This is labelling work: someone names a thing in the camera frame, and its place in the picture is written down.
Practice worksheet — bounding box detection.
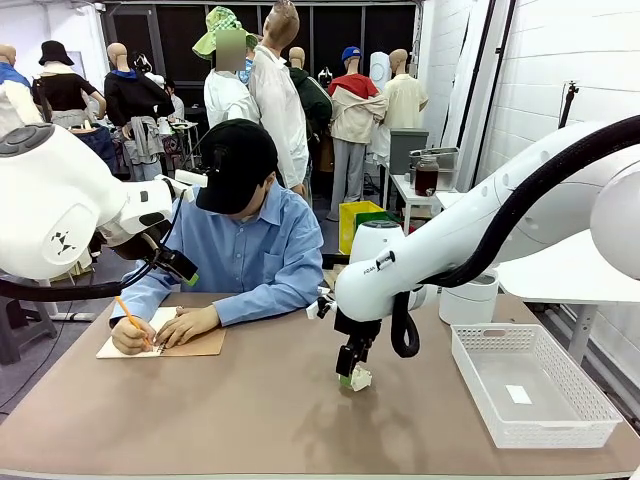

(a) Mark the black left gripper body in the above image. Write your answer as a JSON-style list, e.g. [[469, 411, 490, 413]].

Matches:
[[101, 213, 174, 262]]

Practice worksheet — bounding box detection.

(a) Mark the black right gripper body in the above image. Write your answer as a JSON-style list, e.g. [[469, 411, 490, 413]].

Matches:
[[333, 309, 384, 350]]

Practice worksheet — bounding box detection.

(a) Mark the white paper ball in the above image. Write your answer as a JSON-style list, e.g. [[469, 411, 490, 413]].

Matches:
[[348, 366, 374, 393]]

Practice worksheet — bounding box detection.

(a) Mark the yellow pencil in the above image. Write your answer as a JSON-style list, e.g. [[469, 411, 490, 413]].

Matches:
[[114, 295, 154, 351]]

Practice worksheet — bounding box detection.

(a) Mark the kraft spiral notebook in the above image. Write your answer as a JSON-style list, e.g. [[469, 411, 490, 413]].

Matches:
[[95, 306, 227, 360]]

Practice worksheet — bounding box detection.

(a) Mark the person's right forearm blue sleeve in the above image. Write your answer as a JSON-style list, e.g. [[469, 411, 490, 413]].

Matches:
[[119, 267, 182, 326]]

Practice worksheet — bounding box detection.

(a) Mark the person's left forearm blue sleeve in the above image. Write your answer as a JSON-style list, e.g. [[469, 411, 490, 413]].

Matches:
[[214, 277, 325, 327]]

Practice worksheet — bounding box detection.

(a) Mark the person's left hand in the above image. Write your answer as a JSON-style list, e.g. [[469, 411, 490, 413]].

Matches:
[[155, 305, 221, 350]]

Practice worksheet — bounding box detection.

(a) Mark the person's right hand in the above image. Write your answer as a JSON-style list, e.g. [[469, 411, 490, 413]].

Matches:
[[110, 315, 157, 356]]

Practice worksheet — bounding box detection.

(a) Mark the person's blue shirt torso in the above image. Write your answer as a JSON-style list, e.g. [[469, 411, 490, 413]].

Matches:
[[119, 182, 325, 326]]

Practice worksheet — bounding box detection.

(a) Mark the yellow plastic bin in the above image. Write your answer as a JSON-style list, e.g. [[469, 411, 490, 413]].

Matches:
[[338, 200, 385, 256]]

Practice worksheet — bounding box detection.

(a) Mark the white cylindrical bin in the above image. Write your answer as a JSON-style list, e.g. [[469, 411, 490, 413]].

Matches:
[[438, 272, 500, 326]]

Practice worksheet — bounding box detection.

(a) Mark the green plastic bin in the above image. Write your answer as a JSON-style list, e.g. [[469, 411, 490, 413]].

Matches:
[[354, 211, 402, 236]]

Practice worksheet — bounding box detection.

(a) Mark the black baseball cap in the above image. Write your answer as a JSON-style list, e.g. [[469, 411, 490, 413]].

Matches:
[[195, 118, 279, 216]]

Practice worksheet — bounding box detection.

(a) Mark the grey stool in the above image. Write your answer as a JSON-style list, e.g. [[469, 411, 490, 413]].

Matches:
[[0, 294, 59, 366]]

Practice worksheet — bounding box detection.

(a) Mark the mannequin in black hoodie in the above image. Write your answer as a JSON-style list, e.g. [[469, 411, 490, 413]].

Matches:
[[103, 42, 176, 181]]

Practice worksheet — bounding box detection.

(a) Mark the small white table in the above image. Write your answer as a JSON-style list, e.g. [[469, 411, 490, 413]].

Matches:
[[388, 172, 451, 235]]

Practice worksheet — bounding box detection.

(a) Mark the seated person in background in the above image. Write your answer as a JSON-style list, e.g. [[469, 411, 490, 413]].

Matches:
[[164, 79, 187, 121]]

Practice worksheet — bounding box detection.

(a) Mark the glass jar with brown liquid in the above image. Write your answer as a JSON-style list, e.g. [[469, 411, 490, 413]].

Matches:
[[413, 154, 440, 198]]

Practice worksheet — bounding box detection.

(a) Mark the mannequin with green checked hat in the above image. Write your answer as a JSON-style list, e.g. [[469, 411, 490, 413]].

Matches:
[[192, 5, 261, 132]]

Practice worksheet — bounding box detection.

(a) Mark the mannequin with black hat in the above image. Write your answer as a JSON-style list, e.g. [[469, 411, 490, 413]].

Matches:
[[32, 40, 107, 131]]

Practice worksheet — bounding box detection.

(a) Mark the grey cabinet box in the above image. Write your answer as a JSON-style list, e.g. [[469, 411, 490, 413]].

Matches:
[[388, 128, 430, 176]]

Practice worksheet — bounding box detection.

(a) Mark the white perforated plastic basket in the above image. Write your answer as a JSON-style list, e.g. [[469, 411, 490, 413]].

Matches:
[[450, 323, 624, 450]]

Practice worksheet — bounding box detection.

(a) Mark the steel tray container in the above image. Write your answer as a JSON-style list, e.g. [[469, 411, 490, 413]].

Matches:
[[408, 146, 460, 192]]

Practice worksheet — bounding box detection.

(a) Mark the mannequin in blue white top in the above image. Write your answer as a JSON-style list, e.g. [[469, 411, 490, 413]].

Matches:
[[0, 43, 44, 139]]

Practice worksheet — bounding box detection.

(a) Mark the tall mannequin in white shirt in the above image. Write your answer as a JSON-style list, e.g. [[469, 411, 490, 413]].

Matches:
[[248, 0, 311, 199]]

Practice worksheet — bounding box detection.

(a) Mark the white desk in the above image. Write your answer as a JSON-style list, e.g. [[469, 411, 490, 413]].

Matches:
[[494, 232, 640, 365]]

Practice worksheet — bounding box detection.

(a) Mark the mannequin in dark green jacket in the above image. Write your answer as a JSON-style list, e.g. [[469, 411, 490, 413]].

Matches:
[[287, 46, 334, 151]]

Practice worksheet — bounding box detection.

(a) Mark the mannequin with blue cap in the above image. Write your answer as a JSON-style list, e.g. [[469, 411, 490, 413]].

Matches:
[[327, 46, 389, 221]]

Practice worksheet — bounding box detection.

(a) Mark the mannequin in cream shirt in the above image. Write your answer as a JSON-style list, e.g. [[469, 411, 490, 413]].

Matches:
[[382, 48, 430, 132]]

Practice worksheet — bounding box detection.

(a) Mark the black tripod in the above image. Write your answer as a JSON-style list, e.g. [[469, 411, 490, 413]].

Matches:
[[558, 79, 581, 129]]

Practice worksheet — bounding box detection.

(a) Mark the black corrugated hose left arm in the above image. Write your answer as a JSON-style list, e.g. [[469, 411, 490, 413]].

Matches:
[[0, 264, 151, 302]]

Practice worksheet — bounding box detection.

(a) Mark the black corrugated hose arm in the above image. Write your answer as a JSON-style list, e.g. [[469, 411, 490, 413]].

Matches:
[[0, 264, 151, 302], [389, 115, 640, 359]]

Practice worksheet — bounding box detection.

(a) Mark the black corrugated hose right arm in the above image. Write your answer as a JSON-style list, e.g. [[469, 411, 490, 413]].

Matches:
[[389, 115, 640, 359]]

